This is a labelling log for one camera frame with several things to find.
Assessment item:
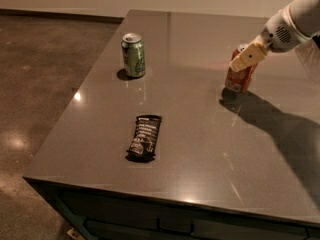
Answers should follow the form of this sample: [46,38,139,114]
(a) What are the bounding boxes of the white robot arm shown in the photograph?
[230,0,320,72]

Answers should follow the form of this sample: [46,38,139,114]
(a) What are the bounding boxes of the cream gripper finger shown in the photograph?
[230,41,268,72]

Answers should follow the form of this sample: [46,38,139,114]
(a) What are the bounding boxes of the dark cabinet drawers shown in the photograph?
[24,177,320,240]

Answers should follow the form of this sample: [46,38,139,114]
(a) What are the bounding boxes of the red coke can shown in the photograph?
[224,43,260,94]

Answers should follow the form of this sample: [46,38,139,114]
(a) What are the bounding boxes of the green soda can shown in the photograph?
[121,33,145,78]

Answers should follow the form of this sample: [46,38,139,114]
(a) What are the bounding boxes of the black rxbar chocolate wrapper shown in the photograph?
[127,115,162,159]

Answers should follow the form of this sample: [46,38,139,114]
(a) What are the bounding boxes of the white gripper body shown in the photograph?
[261,5,312,53]

